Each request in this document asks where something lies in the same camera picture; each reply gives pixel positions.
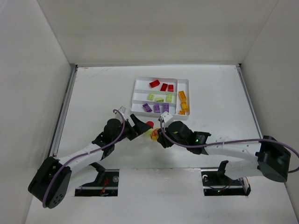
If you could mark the dark red lego brick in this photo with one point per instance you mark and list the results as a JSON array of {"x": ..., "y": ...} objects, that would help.
[{"x": 154, "y": 83}]

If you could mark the light green lego piece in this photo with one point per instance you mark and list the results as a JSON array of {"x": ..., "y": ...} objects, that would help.
[{"x": 169, "y": 98}]

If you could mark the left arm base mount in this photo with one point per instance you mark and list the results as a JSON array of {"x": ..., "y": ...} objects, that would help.
[{"x": 105, "y": 183}]

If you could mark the yellow striped lego brick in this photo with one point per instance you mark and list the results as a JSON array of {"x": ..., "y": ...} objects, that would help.
[{"x": 185, "y": 106}]

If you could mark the white divided tray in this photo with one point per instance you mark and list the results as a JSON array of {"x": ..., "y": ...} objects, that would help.
[{"x": 142, "y": 89}]

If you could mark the purple patterned lego brick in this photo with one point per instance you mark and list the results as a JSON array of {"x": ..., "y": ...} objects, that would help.
[{"x": 146, "y": 107}]

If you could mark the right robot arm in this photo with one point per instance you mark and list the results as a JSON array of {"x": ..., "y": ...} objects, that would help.
[{"x": 254, "y": 157}]

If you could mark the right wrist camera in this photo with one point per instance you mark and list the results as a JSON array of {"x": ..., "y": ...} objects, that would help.
[{"x": 166, "y": 117}]

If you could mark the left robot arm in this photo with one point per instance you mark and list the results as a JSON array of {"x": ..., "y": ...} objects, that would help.
[{"x": 56, "y": 176}]

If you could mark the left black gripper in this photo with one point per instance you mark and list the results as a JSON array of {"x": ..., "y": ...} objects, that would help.
[{"x": 133, "y": 130}]

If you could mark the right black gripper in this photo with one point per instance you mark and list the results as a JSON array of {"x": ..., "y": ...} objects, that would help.
[{"x": 163, "y": 138}]

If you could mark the purple rounded lego piece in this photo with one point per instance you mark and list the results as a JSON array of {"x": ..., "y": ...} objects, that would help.
[{"x": 166, "y": 107}]

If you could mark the red rounded lego brick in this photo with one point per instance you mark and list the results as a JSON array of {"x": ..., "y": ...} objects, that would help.
[{"x": 150, "y": 123}]

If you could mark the small red lego brick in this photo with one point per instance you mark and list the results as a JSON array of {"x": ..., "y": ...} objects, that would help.
[{"x": 170, "y": 88}]

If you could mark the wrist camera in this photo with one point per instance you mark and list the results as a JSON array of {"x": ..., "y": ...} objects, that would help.
[
  {"x": 166, "y": 117},
  {"x": 122, "y": 110}
]

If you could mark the light green curved lego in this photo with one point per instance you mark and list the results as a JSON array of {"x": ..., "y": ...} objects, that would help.
[{"x": 148, "y": 133}]

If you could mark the light green square lego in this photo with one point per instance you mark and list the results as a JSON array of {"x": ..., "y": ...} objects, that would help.
[{"x": 150, "y": 97}]

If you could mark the orange patterned lego piece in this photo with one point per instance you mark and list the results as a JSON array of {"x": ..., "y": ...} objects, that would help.
[{"x": 154, "y": 135}]

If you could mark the purple tan lego piece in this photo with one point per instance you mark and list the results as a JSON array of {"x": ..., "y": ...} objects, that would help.
[{"x": 156, "y": 108}]

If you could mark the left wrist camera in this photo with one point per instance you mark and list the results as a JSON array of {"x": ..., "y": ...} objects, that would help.
[{"x": 122, "y": 110}]

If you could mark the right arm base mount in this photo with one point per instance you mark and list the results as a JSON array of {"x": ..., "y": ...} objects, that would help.
[{"x": 215, "y": 183}]

